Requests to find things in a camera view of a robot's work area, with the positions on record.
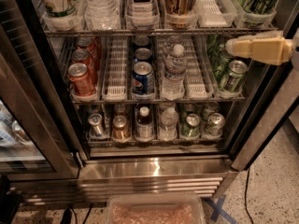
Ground bronze can bottom shelf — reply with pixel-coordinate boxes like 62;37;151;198
112;115;130;140

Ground middle red soda can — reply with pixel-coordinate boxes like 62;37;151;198
71;49;97;84

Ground white green tall can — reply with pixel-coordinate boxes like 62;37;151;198
36;0;82;18

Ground dark bottle white cap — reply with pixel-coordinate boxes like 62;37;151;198
136;106;153;140

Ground glass fridge door left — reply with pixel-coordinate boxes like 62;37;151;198
0;0;79;181

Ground empty white tray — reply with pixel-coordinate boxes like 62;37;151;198
102;36;128;102
183;36;213;100
196;0;237;28

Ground back blue pepsi can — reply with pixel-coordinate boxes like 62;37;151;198
133;35;151;50

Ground front red soda can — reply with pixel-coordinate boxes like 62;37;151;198
68;63;96;96

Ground blue tape cross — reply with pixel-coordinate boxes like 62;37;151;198
205;194;237;224

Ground back red soda can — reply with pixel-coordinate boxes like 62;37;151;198
76;36;101;70

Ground stainless steel fridge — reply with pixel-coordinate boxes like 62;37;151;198
8;0;291;203

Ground front water bottle middle shelf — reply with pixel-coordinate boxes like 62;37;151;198
163;44;187;97

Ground blue pepsi can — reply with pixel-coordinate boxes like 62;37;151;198
134;48;152;63
133;35;151;50
133;62;154;95

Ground empty white tray left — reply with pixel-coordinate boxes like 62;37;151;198
102;36;128;102

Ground empty white tray right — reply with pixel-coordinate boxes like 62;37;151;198
183;36;213;100

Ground back green can middle shelf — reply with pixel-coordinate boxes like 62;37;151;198
206;35;226;64

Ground water bottle bottom shelf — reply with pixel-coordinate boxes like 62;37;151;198
158;107;178;141

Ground black cable bottom left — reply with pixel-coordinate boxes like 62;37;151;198
60;203;93;224

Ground clear plastic bin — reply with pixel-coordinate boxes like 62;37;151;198
107;192;206;224

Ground green can bottom shelf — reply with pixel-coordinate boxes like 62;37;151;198
181;113;200;138

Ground clear water bottle top shelf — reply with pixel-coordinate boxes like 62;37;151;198
84;0;121;31

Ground silver can bottom shelf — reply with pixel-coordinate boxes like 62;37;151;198
88;113;105;136

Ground front blue pepsi can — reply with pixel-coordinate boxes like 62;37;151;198
133;62;154;95

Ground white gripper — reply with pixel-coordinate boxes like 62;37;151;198
225;28;299;71

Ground middle blue pepsi can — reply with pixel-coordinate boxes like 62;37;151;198
134;48;152;63

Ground steel fridge door right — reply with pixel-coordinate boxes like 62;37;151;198
232;62;299;171

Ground front green can middle shelf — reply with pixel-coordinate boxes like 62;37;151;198
219;60;248;92

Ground empty white top tray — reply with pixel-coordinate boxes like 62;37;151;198
196;0;237;28

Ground red soda can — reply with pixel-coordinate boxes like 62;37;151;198
71;49;97;84
76;36;101;70
68;63;96;96

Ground black cable on floor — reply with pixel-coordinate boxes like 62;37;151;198
243;167;255;224

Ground tea bottle dark label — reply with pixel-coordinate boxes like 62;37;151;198
127;0;158;27

